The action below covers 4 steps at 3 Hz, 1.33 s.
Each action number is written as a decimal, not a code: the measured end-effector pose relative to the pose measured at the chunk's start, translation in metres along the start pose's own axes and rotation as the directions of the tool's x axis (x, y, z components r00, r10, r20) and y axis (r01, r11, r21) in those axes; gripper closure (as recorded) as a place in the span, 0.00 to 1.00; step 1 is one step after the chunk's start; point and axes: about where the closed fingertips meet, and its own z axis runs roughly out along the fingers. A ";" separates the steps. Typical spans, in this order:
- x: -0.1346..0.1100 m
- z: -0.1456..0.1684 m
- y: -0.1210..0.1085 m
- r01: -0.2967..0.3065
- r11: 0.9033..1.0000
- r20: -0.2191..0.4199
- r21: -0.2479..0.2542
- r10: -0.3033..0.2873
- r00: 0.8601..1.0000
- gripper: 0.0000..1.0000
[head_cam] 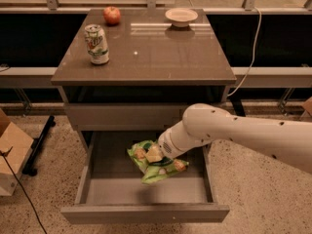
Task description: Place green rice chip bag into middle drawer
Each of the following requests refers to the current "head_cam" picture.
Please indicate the black table leg foot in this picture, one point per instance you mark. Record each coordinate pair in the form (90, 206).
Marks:
(237, 104)

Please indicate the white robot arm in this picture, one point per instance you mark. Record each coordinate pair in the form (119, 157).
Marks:
(288, 141)

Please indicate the white shallow bowl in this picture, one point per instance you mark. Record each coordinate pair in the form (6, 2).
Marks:
(181, 17)

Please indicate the black metal stand leg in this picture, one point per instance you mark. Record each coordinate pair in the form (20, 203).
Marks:
(36, 148)

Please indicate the closed grey top drawer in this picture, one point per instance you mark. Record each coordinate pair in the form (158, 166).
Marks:
(123, 117)

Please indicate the open grey middle drawer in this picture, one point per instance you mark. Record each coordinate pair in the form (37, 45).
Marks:
(111, 191)

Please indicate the grey drawer cabinet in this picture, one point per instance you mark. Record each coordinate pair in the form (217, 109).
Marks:
(150, 62)

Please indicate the cardboard box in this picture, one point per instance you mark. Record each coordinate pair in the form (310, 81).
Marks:
(16, 144)

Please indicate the green white soda can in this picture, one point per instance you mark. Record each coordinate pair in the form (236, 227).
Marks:
(97, 46)

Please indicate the red apple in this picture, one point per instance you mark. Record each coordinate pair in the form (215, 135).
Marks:
(111, 15)

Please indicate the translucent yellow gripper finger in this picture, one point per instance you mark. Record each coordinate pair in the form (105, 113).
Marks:
(154, 154)

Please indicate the green rice chip bag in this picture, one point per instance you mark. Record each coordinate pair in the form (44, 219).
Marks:
(157, 171)

